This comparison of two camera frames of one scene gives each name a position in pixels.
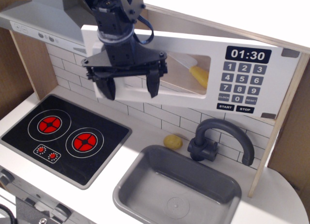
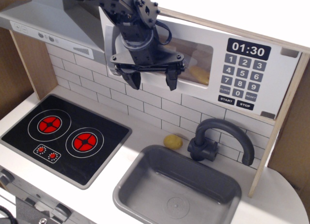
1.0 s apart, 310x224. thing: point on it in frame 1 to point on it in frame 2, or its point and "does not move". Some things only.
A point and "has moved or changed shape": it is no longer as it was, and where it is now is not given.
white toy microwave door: (242, 79) has moved or changed shape
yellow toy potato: (173, 141) does not move
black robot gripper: (126, 59) to (152, 58)
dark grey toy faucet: (201, 149) does not move
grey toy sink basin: (163, 186) does not move
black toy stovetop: (74, 143) does not move
